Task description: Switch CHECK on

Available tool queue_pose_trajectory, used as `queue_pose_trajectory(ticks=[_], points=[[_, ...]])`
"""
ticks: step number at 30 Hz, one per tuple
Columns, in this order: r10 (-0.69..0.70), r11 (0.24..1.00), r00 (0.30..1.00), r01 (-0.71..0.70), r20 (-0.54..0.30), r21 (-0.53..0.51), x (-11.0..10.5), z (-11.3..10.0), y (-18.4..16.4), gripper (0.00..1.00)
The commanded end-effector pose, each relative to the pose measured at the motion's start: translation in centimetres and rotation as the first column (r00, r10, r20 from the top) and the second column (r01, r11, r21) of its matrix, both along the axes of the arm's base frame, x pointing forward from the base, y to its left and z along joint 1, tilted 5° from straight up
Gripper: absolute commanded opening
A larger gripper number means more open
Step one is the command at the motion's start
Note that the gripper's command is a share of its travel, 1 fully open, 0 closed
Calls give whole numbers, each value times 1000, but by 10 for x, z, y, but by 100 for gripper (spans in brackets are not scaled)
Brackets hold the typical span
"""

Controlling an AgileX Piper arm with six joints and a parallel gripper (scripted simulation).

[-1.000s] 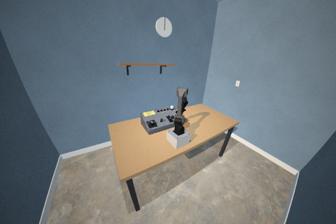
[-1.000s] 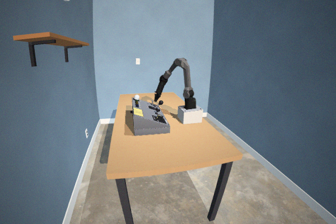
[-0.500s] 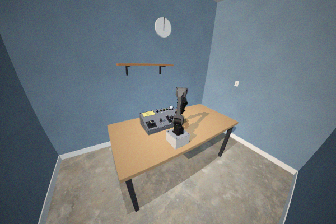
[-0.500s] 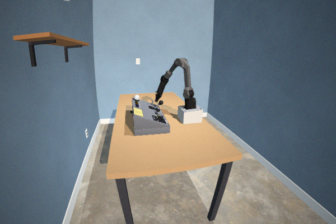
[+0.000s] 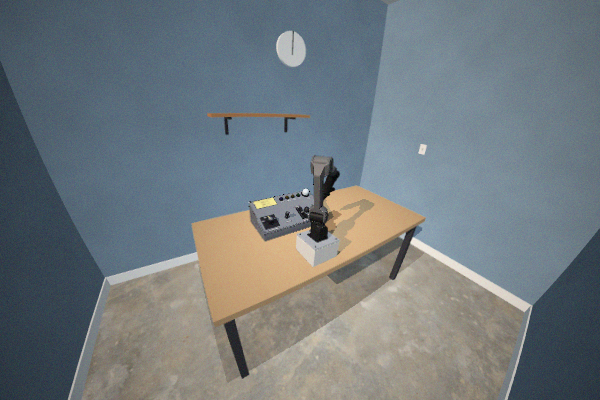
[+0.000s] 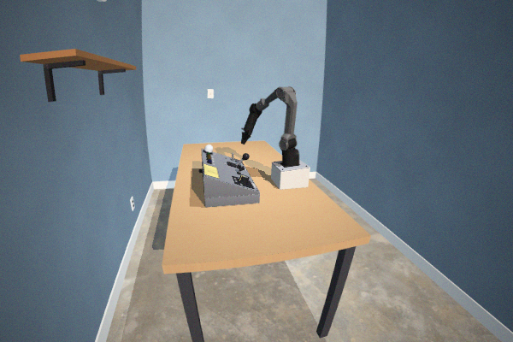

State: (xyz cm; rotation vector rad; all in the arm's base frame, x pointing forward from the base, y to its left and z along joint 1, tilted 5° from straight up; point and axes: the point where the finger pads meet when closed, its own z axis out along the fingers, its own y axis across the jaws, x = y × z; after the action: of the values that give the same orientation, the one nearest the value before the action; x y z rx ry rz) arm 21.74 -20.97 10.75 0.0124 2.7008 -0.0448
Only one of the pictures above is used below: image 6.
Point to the grey control panel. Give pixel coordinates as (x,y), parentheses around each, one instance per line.
(226,180)

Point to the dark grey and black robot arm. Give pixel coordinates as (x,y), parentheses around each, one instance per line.
(290,155)

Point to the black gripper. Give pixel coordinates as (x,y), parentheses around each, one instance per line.
(245,136)

